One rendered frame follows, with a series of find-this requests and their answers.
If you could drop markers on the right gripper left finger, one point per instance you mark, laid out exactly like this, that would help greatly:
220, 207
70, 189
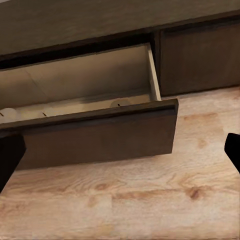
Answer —
12, 149

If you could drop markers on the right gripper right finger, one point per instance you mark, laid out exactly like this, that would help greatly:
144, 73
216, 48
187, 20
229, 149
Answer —
232, 148

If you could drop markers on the pillar candle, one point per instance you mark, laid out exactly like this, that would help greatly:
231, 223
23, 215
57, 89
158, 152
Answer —
120, 103
10, 115
48, 112

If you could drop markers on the cabinet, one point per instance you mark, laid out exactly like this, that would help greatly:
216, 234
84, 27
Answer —
79, 56

